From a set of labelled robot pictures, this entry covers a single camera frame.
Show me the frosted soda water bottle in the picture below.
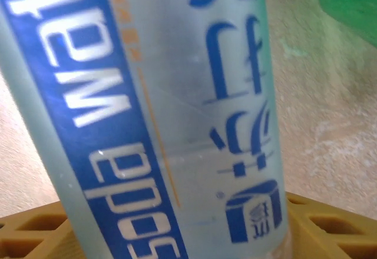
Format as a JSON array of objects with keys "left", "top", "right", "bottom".
[{"left": 0, "top": 0, "right": 293, "bottom": 259}]

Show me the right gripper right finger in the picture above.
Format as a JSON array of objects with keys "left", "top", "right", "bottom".
[{"left": 287, "top": 191, "right": 377, "bottom": 259}]

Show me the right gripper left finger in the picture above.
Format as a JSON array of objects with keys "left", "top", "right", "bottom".
[{"left": 0, "top": 200, "right": 85, "bottom": 259}]

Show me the green bottle with barcode label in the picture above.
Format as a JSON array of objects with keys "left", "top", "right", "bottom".
[{"left": 312, "top": 0, "right": 377, "bottom": 48}]

